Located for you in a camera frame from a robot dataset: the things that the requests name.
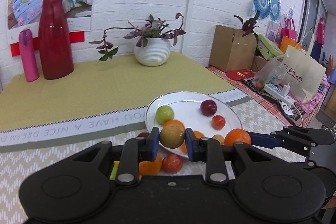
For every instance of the hanging red garment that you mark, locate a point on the hanging red garment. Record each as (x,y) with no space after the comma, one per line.
(320,29)

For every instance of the cardboard box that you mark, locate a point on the cardboard box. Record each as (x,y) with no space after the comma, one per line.
(228,50)

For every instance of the lilac wall picture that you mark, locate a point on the lilac wall picture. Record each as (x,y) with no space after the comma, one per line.
(273,31)

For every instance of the red envelope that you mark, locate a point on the red envelope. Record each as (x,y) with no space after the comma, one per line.
(240,74)

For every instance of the white round device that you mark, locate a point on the white round device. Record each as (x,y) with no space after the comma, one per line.
(287,109)

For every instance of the olive and chevron tablecloth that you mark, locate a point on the olive and chevron tablecloth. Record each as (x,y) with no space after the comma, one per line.
(92,87)

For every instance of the wall poster with bedding pictures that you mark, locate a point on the wall poster with bedding pictures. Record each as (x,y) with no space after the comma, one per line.
(26,3)

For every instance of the medium blue round fan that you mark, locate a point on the medium blue round fan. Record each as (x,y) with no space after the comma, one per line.
(275,8)

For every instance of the potted plant in white pot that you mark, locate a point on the potted plant in white pot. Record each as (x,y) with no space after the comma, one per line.
(152,52)

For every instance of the pink gift bag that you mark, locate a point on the pink gift bag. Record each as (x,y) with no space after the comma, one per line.
(288,31)

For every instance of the beige paper bag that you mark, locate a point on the beige paper bag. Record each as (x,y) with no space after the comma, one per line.
(302,74)

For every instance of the white power strip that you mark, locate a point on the white power strip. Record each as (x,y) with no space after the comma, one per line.
(275,91)

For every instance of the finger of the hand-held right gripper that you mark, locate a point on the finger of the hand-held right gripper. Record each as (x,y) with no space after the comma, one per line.
(302,157)
(262,140)

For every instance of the pink thermos bottle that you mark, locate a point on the pink thermos bottle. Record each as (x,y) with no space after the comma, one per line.
(29,61)

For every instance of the pink floral cloth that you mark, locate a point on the pink floral cloth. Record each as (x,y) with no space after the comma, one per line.
(313,106)

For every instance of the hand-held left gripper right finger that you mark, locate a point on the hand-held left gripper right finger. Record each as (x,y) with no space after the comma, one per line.
(189,145)

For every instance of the red thermos jug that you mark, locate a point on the red thermos jug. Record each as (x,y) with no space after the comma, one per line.
(55,43)

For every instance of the tiny orange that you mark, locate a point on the tiny orange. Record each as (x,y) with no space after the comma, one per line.
(259,85)

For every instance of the large orange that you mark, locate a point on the large orange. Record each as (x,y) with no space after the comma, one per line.
(151,167)
(237,137)

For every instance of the orange plaid cloth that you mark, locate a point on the orange plaid cloth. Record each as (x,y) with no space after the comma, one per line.
(231,85)

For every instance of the white plate with dark rim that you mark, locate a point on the white plate with dark rim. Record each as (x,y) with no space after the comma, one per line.
(189,108)

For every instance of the brown kiwi fruit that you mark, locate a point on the brown kiwi fruit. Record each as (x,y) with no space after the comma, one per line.
(172,137)

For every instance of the dark purple plant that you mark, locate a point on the dark purple plant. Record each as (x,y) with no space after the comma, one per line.
(249,23)

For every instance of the orange gift bag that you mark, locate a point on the orange gift bag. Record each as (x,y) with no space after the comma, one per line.
(288,44)

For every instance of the green jujube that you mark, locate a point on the green jujube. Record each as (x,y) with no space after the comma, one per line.
(164,114)
(114,172)

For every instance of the clear plastic bag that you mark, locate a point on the clear plastic bag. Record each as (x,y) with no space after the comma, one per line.
(270,71)

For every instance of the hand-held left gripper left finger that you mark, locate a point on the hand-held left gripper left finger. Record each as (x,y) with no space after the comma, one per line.
(155,142)

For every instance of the dark patterned cloth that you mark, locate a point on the dark patterned cloth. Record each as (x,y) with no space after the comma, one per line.
(265,96)

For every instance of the green box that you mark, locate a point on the green box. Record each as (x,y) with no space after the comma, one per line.
(267,47)

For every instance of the dark red plum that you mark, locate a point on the dark red plum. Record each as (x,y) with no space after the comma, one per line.
(143,135)
(208,107)

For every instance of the white charger plug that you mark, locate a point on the white charger plug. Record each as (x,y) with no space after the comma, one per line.
(286,88)

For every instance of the tan longan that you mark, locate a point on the tan longan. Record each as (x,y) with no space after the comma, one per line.
(218,139)

